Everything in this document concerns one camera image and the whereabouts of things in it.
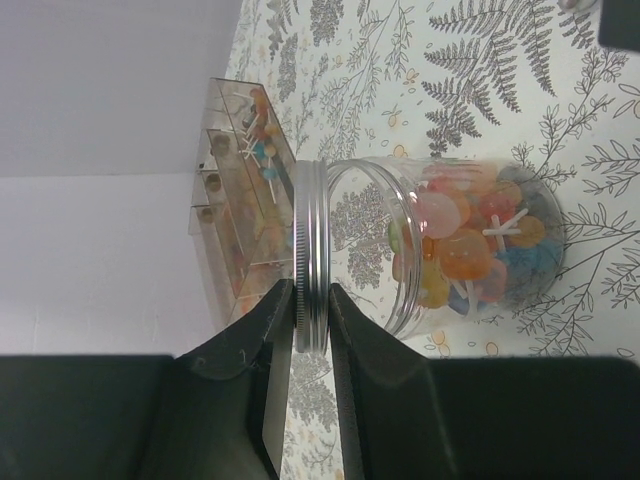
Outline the clear compartment candy box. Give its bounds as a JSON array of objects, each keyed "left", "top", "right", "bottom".
[{"left": 189, "top": 78, "right": 295, "bottom": 330}]

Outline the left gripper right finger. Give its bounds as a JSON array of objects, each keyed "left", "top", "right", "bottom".
[{"left": 329, "top": 285, "right": 639, "bottom": 479}]

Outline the clear glass jar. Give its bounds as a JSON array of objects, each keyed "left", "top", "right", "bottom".
[{"left": 328, "top": 158, "right": 564, "bottom": 339}]

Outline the round metal jar lid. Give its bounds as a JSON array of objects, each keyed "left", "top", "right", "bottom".
[{"left": 294, "top": 160, "right": 331, "bottom": 355}]

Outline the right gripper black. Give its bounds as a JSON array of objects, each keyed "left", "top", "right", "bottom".
[{"left": 598, "top": 0, "right": 640, "bottom": 50}]

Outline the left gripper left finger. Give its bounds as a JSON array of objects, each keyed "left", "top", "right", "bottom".
[{"left": 1, "top": 280, "right": 294, "bottom": 479}]

